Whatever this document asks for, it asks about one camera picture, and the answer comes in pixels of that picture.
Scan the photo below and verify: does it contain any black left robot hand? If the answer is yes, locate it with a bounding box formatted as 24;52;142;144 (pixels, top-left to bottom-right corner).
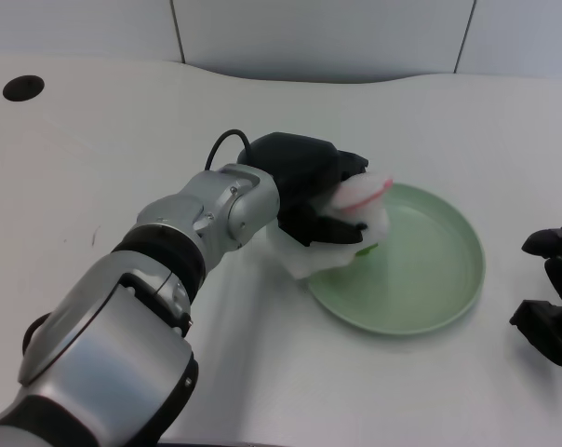
236;131;370;247

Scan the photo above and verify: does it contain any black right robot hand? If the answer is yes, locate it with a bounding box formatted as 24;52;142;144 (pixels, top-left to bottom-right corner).
509;226;562;368

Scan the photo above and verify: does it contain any white rabbit doll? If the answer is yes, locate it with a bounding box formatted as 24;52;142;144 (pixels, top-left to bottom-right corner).
267;170;394;280

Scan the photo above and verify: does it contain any green round plate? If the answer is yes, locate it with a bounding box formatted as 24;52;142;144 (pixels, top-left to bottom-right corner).
304;182;487;335

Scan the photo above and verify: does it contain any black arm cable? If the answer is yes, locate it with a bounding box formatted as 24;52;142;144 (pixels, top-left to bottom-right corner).
205;129;254;171

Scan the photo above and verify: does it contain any black table cable grommet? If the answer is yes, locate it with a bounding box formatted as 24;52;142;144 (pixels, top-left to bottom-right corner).
2;74;46;102

